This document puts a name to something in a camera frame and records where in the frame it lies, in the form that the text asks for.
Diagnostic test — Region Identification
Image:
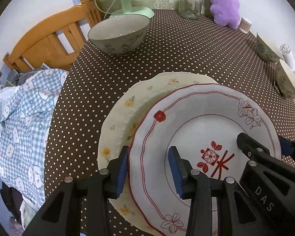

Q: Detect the purple plush toy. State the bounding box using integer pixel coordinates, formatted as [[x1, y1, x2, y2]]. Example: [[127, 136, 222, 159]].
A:
[[210, 0, 240, 30]]

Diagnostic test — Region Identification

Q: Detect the large yellow floral plate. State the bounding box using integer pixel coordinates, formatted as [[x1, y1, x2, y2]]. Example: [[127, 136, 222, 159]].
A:
[[97, 72, 217, 235]]

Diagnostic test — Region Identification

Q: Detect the wooden chair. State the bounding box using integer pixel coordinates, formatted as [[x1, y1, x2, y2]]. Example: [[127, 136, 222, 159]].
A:
[[3, 0, 102, 72]]

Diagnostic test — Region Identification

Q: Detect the glass jar with lid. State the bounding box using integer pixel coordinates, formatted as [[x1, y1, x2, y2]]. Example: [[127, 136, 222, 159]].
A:
[[178, 0, 204, 20]]

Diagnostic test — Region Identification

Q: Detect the green ceramic bowl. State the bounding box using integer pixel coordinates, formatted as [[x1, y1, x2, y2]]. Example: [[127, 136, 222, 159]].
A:
[[88, 14, 151, 56]]

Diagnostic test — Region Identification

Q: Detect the brown polka dot tablecloth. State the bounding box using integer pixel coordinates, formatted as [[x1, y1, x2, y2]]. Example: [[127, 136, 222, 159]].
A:
[[44, 10, 295, 195]]

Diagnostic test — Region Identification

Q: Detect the blue checkered cloth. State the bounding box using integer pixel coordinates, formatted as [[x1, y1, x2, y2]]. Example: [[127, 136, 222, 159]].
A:
[[0, 69, 68, 209]]

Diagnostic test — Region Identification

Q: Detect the red patterned white plate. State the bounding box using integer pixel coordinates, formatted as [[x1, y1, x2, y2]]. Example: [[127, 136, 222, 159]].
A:
[[129, 84, 281, 235]]

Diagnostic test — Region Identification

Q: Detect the cotton swab container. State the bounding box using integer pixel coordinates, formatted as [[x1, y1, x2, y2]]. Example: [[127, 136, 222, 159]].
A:
[[238, 17, 252, 34]]

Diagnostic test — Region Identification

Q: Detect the white standing fan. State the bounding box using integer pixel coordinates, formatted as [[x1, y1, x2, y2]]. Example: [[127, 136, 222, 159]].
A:
[[279, 44, 295, 74]]

